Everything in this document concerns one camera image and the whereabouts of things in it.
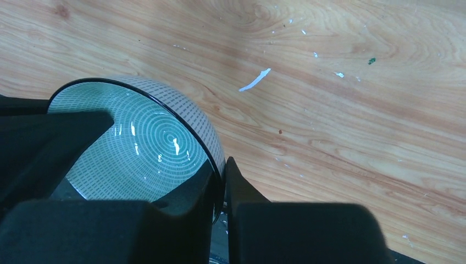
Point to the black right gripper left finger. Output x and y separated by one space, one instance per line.
38 149

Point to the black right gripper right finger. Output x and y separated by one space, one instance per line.
262 231

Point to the pale green striped bowl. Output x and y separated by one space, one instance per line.
159 139

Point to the white tape scrap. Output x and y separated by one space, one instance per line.
253 83

